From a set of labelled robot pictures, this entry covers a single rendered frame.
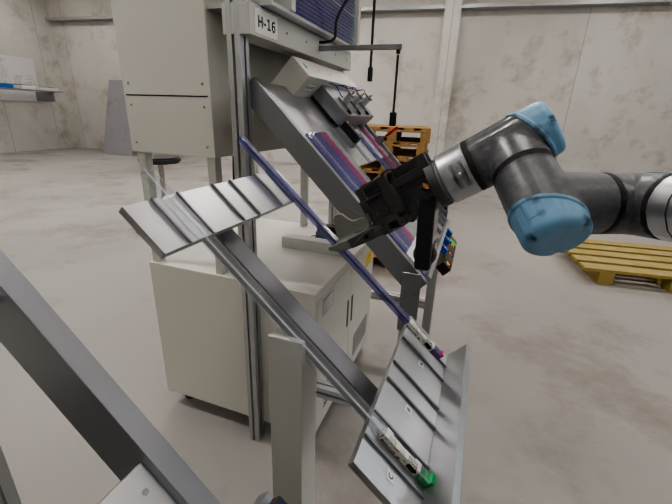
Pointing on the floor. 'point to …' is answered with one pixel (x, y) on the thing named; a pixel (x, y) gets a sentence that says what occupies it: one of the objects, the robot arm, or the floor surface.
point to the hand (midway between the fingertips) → (339, 248)
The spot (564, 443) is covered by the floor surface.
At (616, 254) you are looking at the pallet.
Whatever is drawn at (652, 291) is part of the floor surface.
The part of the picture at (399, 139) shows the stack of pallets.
